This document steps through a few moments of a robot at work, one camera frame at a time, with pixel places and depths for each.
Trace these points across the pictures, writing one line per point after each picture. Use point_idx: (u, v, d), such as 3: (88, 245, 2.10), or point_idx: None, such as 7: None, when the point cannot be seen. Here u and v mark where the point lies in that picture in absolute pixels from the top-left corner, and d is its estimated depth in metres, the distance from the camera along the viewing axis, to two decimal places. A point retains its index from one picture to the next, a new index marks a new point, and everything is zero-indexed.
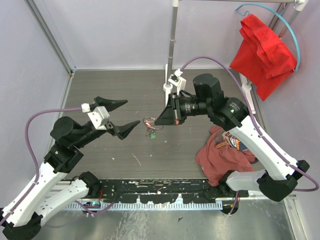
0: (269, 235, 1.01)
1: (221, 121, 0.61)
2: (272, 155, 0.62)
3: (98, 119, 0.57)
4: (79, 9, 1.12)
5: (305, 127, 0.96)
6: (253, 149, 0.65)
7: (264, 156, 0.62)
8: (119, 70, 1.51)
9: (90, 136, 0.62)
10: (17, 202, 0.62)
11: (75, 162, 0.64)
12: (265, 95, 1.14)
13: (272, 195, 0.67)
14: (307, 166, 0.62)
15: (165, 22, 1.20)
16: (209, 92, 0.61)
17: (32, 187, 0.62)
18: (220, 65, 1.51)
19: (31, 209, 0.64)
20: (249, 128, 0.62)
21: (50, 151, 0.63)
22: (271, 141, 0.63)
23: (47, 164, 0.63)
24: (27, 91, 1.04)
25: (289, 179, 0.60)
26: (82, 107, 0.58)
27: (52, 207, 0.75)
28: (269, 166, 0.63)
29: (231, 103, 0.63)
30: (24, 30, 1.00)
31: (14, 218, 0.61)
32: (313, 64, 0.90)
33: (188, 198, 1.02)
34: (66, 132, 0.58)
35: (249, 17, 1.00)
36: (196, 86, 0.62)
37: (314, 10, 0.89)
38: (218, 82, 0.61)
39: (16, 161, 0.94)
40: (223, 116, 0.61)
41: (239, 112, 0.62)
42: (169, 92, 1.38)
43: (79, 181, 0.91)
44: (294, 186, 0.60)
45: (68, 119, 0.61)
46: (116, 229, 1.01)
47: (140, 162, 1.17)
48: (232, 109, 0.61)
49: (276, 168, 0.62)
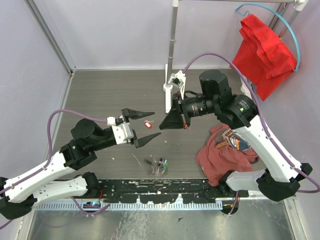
0: (269, 235, 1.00)
1: (228, 119, 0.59)
2: (279, 158, 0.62)
3: (121, 136, 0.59)
4: (79, 10, 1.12)
5: (305, 126, 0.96)
6: (259, 150, 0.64)
7: (270, 158, 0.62)
8: (119, 70, 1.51)
9: (109, 141, 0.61)
10: (20, 180, 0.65)
11: (86, 162, 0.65)
12: (265, 95, 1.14)
13: (273, 194, 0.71)
14: (309, 169, 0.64)
15: (164, 22, 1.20)
16: (216, 89, 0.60)
17: (40, 171, 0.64)
18: (220, 65, 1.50)
19: (30, 190, 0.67)
20: (258, 129, 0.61)
21: (68, 144, 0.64)
22: (277, 143, 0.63)
23: (61, 155, 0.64)
24: (27, 91, 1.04)
25: (292, 182, 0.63)
26: (108, 121, 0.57)
27: (48, 194, 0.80)
28: (274, 169, 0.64)
29: (240, 101, 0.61)
30: (25, 30, 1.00)
31: (12, 193, 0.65)
32: (313, 64, 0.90)
33: (188, 198, 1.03)
34: (83, 136, 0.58)
35: (249, 17, 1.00)
36: (202, 82, 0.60)
37: (314, 10, 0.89)
38: (225, 78, 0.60)
39: (16, 161, 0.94)
40: (231, 114, 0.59)
41: (249, 111, 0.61)
42: (169, 92, 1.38)
43: (82, 179, 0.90)
44: (297, 188, 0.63)
45: (90, 121, 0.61)
46: (116, 229, 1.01)
47: (140, 162, 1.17)
48: (241, 107, 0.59)
49: (281, 172, 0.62)
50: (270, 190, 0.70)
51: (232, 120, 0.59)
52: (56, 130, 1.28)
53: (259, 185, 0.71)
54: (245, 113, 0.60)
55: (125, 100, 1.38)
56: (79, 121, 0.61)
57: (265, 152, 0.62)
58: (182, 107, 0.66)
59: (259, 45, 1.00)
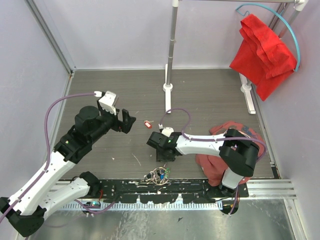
0: (269, 235, 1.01)
1: (170, 152, 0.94)
2: (205, 143, 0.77)
3: (111, 97, 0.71)
4: (78, 10, 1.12)
5: (305, 126, 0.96)
6: (197, 150, 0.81)
7: (201, 148, 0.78)
8: (119, 70, 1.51)
9: (104, 128, 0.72)
10: (25, 189, 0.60)
11: (83, 153, 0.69)
12: (265, 95, 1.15)
13: (244, 171, 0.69)
14: (234, 131, 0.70)
15: (164, 22, 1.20)
16: (154, 142, 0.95)
17: (41, 175, 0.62)
18: (220, 65, 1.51)
19: (38, 198, 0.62)
20: (183, 142, 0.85)
21: (61, 141, 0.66)
22: (199, 137, 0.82)
23: (57, 152, 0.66)
24: (27, 91, 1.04)
25: (221, 149, 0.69)
26: (96, 92, 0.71)
27: (55, 201, 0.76)
28: (213, 151, 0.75)
29: (170, 137, 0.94)
30: (24, 31, 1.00)
31: (21, 206, 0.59)
32: (313, 64, 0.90)
33: (188, 198, 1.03)
34: (91, 117, 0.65)
35: (249, 17, 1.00)
36: (150, 143, 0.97)
37: (314, 10, 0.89)
38: (154, 133, 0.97)
39: (16, 161, 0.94)
40: (169, 149, 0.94)
41: (175, 138, 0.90)
42: (169, 92, 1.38)
43: (80, 179, 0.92)
44: (232, 152, 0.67)
45: (93, 107, 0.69)
46: (116, 229, 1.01)
47: (140, 162, 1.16)
48: (169, 140, 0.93)
49: (214, 150, 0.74)
50: (236, 170, 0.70)
51: (172, 152, 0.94)
52: (56, 130, 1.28)
53: (234, 171, 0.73)
54: (174, 142, 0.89)
55: (125, 100, 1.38)
56: (84, 109, 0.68)
57: (197, 148, 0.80)
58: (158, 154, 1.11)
59: (259, 45, 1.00)
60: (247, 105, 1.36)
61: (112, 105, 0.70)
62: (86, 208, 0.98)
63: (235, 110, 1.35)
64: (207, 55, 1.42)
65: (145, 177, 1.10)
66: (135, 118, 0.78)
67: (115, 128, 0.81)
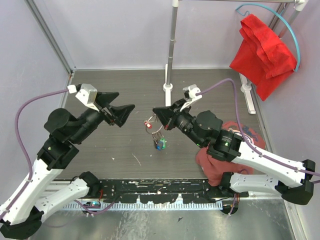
0: (269, 235, 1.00)
1: (220, 156, 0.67)
2: (281, 168, 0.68)
3: (85, 94, 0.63)
4: (78, 10, 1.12)
5: (305, 126, 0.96)
6: (261, 168, 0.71)
7: (275, 171, 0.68)
8: (118, 70, 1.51)
9: (87, 127, 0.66)
10: (12, 200, 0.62)
11: (68, 158, 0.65)
12: (265, 95, 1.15)
13: (300, 201, 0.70)
14: (313, 164, 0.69)
15: (165, 22, 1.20)
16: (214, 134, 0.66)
17: (26, 185, 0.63)
18: (221, 66, 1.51)
19: (27, 207, 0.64)
20: (248, 152, 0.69)
21: (43, 147, 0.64)
22: (270, 155, 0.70)
23: (40, 161, 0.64)
24: (27, 91, 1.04)
25: (304, 184, 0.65)
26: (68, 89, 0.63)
27: (52, 203, 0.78)
28: (283, 178, 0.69)
29: (223, 136, 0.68)
30: (24, 31, 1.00)
31: (10, 216, 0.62)
32: (313, 64, 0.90)
33: (188, 198, 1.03)
34: (60, 125, 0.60)
35: (249, 17, 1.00)
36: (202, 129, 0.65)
37: (314, 10, 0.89)
38: (220, 122, 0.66)
39: (15, 162, 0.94)
40: (221, 151, 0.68)
41: (233, 141, 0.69)
42: (169, 92, 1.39)
43: (80, 180, 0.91)
44: (311, 188, 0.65)
45: (62, 111, 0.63)
46: (116, 229, 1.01)
47: (140, 162, 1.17)
48: (225, 142, 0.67)
49: (289, 178, 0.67)
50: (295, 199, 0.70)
51: (223, 156, 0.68)
52: None
53: (285, 196, 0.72)
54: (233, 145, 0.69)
55: (125, 100, 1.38)
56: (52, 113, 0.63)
57: (265, 167, 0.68)
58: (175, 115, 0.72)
59: (259, 45, 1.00)
60: (247, 105, 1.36)
61: (87, 104, 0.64)
62: (84, 208, 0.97)
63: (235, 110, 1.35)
64: (207, 55, 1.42)
65: (148, 174, 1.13)
66: (133, 106, 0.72)
67: (106, 119, 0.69)
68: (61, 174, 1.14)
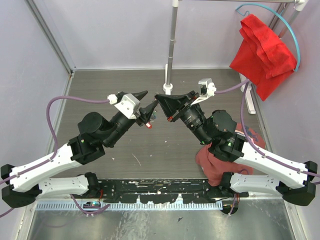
0: (270, 235, 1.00)
1: (223, 156, 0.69)
2: (283, 169, 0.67)
3: (129, 107, 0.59)
4: (78, 10, 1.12)
5: (305, 125, 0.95)
6: (263, 169, 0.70)
7: (277, 172, 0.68)
8: (118, 71, 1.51)
9: (119, 130, 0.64)
10: (26, 170, 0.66)
11: (93, 158, 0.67)
12: (265, 95, 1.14)
13: (301, 201, 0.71)
14: (315, 166, 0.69)
15: (165, 22, 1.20)
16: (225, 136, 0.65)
17: (46, 162, 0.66)
18: (221, 66, 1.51)
19: (33, 181, 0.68)
20: (251, 152, 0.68)
21: (77, 137, 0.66)
22: (273, 156, 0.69)
23: (69, 147, 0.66)
24: (27, 91, 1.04)
25: (307, 185, 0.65)
26: (110, 99, 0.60)
27: (52, 188, 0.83)
28: (286, 179, 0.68)
29: (230, 136, 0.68)
30: (24, 30, 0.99)
31: (17, 182, 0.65)
32: (313, 64, 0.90)
33: (187, 198, 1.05)
34: (90, 130, 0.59)
35: (249, 17, 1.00)
36: (218, 130, 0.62)
37: (314, 10, 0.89)
38: (233, 125, 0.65)
39: (15, 162, 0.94)
40: (225, 152, 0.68)
41: (236, 142, 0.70)
42: (169, 92, 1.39)
43: (84, 178, 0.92)
44: (314, 189, 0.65)
45: (97, 115, 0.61)
46: (116, 229, 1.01)
47: (140, 162, 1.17)
48: (229, 142, 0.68)
49: (292, 180, 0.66)
50: (296, 199, 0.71)
51: (226, 156, 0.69)
52: (56, 130, 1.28)
53: (286, 197, 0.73)
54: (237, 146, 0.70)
55: None
56: (88, 116, 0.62)
57: (268, 167, 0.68)
58: (183, 109, 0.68)
59: (259, 45, 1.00)
60: (247, 105, 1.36)
61: (131, 117, 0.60)
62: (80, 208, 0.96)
63: (235, 110, 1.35)
64: (206, 55, 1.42)
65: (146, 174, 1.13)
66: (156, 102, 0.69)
67: (138, 121, 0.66)
68: (61, 174, 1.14)
